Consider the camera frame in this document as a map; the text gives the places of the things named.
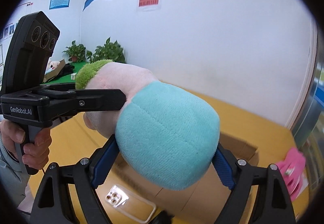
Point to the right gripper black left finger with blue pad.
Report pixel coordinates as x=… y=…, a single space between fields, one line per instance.
x=53 y=203

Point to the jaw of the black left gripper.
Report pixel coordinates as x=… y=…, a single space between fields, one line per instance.
x=66 y=100

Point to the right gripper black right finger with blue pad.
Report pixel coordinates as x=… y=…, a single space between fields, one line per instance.
x=272 y=203

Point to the teal pink plush toy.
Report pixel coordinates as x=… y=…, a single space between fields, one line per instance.
x=166 y=134

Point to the grey jacket forearm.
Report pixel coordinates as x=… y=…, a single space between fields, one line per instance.
x=13 y=179

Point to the person's left hand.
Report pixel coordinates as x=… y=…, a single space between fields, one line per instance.
x=36 y=154

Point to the green cloth table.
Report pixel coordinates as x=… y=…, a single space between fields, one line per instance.
x=65 y=74

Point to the potted green plant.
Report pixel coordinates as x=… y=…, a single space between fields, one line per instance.
x=76 y=53
x=109 y=50

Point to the brown cardboard box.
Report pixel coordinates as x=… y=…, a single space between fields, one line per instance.
x=208 y=200

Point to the clear white phone case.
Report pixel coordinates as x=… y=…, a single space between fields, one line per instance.
x=130 y=204

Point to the red wall notice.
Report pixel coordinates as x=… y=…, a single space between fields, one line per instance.
x=147 y=3

